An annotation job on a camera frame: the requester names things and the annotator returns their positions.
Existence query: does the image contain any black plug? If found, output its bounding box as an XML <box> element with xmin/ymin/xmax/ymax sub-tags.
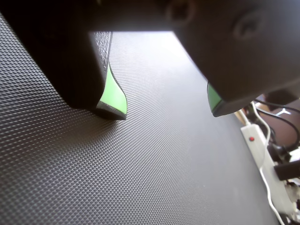
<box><xmin>273</xmin><ymin>160</ymin><xmax>300</xmax><ymax>181</ymax></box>

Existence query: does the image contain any dark object with white logo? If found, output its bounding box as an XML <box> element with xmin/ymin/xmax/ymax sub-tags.
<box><xmin>254</xmin><ymin>90</ymin><xmax>300</xmax><ymax>152</ymax></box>

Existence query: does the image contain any white power cord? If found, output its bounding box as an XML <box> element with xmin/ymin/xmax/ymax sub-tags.
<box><xmin>251</xmin><ymin>101</ymin><xmax>290</xmax><ymax>225</ymax></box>

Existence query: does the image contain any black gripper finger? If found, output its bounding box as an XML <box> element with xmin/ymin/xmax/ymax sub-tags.
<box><xmin>167</xmin><ymin>0</ymin><xmax>300</xmax><ymax>118</ymax></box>
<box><xmin>0</xmin><ymin>0</ymin><xmax>128</xmax><ymax>121</ymax></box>

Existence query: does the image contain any thin black cable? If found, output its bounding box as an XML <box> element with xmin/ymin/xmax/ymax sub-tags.
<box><xmin>254</xmin><ymin>99</ymin><xmax>300</xmax><ymax>150</ymax></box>

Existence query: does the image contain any dark grey textured mat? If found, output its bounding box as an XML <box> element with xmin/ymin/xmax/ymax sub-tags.
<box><xmin>0</xmin><ymin>14</ymin><xmax>285</xmax><ymax>225</ymax></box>

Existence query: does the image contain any white power strip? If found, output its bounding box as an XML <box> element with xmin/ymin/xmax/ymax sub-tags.
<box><xmin>240</xmin><ymin>123</ymin><xmax>300</xmax><ymax>225</ymax></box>

